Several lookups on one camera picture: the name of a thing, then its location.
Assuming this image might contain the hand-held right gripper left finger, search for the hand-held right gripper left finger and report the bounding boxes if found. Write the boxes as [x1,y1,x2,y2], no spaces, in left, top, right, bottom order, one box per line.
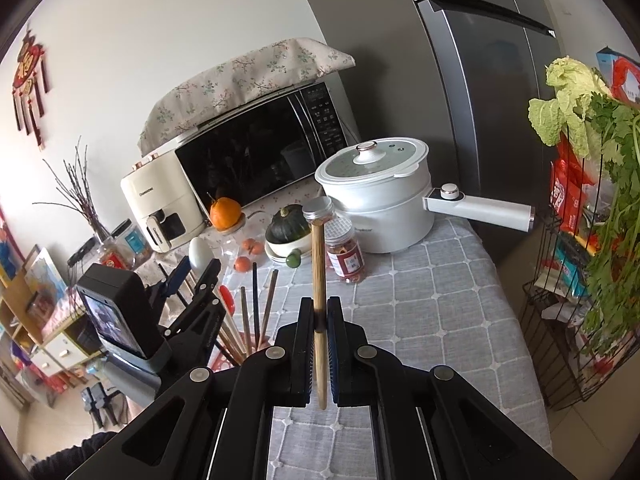
[65,297,318,480]

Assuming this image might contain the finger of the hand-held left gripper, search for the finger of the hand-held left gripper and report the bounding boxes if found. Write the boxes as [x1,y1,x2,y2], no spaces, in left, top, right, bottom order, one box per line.
[160,255,193,302]
[160,259,223,338]

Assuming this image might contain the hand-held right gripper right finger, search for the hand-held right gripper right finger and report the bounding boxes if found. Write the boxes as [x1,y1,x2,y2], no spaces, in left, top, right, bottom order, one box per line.
[325,296,578,480]

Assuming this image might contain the black chopstick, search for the black chopstick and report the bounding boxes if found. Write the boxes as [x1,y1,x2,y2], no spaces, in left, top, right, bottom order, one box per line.
[251,261,262,353]

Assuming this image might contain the brown wooden chopstick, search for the brown wooden chopstick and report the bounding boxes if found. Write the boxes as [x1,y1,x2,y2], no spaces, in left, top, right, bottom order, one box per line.
[310,222,331,410]

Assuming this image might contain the red utensil holder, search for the red utensil holder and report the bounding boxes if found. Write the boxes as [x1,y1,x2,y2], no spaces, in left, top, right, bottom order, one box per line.
[207,332,273,373]

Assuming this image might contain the white spoon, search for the white spoon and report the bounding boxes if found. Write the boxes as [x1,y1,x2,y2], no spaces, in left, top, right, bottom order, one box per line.
[189,237,213,281]

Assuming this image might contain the clear jar with blue label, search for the clear jar with blue label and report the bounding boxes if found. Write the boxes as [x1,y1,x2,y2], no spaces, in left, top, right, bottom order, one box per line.
[111,219,153,266]

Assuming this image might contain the clear jar with red label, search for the clear jar with red label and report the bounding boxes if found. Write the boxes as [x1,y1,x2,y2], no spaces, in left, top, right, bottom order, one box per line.
[324,215,363,285]

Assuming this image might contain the orange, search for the orange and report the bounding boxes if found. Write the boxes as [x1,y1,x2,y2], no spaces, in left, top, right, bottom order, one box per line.
[209,196,243,231]

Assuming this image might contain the white bowl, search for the white bowl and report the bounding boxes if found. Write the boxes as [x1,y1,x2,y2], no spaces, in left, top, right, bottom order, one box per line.
[264,237,313,263]

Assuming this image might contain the cream air fryer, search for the cream air fryer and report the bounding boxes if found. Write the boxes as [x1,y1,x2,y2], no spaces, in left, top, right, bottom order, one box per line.
[120,152,208,253]

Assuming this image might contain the wooden shelf cabinet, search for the wooden shelf cabinet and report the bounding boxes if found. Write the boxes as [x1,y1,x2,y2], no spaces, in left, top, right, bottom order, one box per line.
[0,245,101,406]

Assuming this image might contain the dark green squash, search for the dark green squash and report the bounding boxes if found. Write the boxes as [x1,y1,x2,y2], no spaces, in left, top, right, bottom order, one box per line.
[265,206,313,243]

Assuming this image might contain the grey checked tablecloth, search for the grey checked tablecloth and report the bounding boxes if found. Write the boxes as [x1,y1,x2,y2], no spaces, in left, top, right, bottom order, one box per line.
[220,217,553,480]

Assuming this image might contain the clear jar with silver lid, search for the clear jar with silver lid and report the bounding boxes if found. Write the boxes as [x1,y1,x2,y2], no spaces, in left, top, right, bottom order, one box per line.
[301,196,336,233]

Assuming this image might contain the dried branches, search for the dried branches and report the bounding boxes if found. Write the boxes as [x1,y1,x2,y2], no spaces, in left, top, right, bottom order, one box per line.
[32,135,113,241]

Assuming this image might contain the white electric pot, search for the white electric pot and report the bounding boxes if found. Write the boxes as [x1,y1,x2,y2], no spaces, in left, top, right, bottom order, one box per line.
[314,136,537,254]

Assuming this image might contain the black microwave oven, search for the black microwave oven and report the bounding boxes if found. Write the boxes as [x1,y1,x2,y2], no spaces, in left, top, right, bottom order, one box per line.
[172,80,351,209]

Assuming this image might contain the person's leg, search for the person's leg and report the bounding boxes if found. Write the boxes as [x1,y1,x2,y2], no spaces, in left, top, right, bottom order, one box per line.
[27,430,136,480]

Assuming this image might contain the floral cloth cover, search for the floral cloth cover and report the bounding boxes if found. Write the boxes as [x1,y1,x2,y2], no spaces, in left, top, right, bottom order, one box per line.
[137,37,357,156]

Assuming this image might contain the white plastic bag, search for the white plastic bag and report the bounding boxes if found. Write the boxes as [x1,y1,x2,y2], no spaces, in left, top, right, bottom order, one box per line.
[537,292,581,326]

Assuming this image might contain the teal snack packet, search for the teal snack packet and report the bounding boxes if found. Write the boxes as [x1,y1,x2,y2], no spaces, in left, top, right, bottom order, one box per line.
[552,237,593,298]

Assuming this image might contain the grey refrigerator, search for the grey refrigerator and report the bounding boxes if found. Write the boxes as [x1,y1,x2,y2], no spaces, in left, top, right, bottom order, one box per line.
[287,0,576,281]

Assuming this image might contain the red snack packet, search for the red snack packet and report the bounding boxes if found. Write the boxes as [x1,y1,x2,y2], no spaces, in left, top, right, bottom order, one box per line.
[550,135,601,233]

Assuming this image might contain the green leafy herbs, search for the green leafy herbs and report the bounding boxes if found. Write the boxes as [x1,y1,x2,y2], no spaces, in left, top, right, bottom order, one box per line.
[580,92,640,361]

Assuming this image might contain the napa cabbage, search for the napa cabbage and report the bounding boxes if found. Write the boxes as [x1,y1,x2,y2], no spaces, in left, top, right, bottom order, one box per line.
[528,56,613,158]

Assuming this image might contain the blue and red box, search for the blue and red box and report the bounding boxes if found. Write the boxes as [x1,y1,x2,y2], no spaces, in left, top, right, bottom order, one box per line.
[595,46,640,106]

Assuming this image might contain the picture frame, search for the picture frame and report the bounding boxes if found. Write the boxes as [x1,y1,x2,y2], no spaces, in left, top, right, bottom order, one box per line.
[22,246,68,311]

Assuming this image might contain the black wire rack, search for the black wire rack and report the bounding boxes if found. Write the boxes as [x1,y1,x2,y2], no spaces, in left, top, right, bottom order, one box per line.
[517,125,640,411]

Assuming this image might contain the red wall ornament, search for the red wall ornament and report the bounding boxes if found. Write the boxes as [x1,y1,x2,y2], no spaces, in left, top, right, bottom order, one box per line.
[11,30,51,151]

